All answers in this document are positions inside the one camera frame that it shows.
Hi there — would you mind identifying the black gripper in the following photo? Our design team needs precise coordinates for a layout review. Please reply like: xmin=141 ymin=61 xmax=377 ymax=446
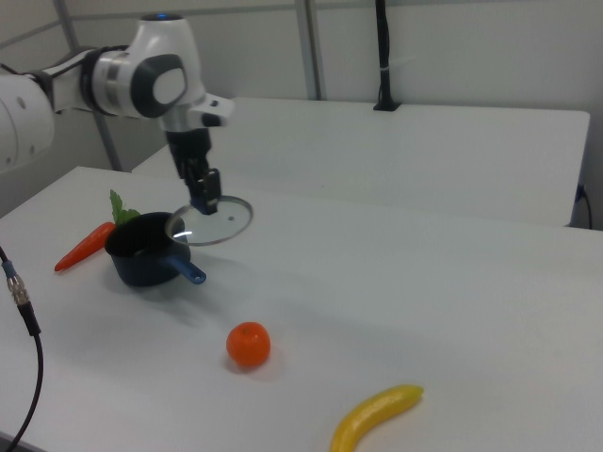
xmin=164 ymin=126 xmax=223 ymax=216

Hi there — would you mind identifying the glass lid with blue knob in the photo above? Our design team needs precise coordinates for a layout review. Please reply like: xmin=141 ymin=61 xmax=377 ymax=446
xmin=165 ymin=194 xmax=254 ymax=248

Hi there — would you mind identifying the dark blue saucepan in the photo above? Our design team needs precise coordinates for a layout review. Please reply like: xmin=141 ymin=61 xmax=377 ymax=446
xmin=104 ymin=211 xmax=208 ymax=288

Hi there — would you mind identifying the orange toy carrot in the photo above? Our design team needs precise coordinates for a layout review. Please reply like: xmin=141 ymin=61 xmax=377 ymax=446
xmin=54 ymin=189 xmax=142 ymax=273

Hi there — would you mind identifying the orange toy mandarin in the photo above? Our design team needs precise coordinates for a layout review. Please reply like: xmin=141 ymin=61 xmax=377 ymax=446
xmin=225 ymin=321 xmax=272 ymax=369

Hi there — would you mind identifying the white rear table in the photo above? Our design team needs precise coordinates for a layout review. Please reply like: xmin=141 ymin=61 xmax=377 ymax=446
xmin=130 ymin=96 xmax=592 ymax=229

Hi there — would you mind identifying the black pole with clamp base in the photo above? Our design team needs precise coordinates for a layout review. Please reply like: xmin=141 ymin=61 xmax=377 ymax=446
xmin=372 ymin=0 xmax=402 ymax=113

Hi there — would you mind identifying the yellow toy banana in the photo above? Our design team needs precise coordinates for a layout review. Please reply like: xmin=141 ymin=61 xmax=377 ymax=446
xmin=328 ymin=383 xmax=425 ymax=452

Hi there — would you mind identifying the grey metal frame post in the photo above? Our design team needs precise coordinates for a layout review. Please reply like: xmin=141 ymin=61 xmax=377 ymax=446
xmin=295 ymin=0 xmax=327 ymax=101

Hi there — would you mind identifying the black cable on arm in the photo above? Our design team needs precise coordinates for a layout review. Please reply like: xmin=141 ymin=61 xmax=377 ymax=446
xmin=0 ymin=44 xmax=129 ymax=79

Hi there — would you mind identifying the black cable with metal connector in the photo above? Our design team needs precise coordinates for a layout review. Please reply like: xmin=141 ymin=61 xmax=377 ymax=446
xmin=0 ymin=244 xmax=45 ymax=452

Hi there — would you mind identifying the black cable at table edge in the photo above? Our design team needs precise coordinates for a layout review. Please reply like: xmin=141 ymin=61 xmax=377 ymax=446
xmin=576 ymin=184 xmax=594 ymax=231

